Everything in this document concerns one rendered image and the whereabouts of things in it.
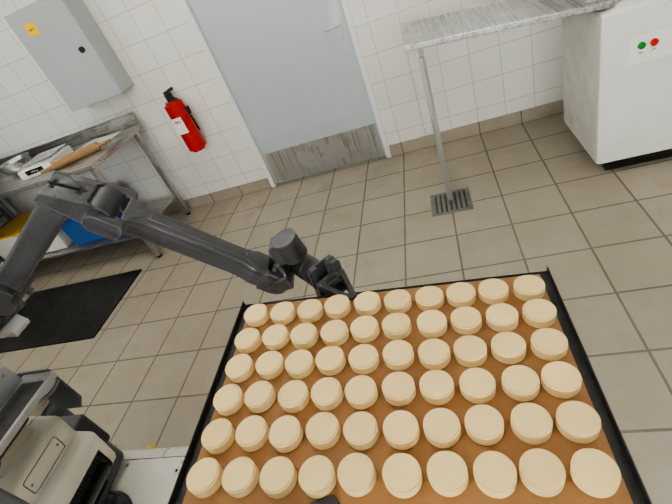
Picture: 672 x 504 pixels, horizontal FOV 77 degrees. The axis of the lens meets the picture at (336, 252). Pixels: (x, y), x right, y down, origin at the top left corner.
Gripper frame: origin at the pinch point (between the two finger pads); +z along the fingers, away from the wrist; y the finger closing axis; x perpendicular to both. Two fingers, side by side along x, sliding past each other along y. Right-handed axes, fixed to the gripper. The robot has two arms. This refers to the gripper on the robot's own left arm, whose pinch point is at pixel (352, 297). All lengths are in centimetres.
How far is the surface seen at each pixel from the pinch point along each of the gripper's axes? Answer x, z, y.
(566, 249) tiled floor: -133, -24, 93
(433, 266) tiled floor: -91, -74, 97
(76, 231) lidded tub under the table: 51, -336, 78
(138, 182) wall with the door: -15, -360, 73
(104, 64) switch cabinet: -34, -312, -27
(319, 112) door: -146, -228, 50
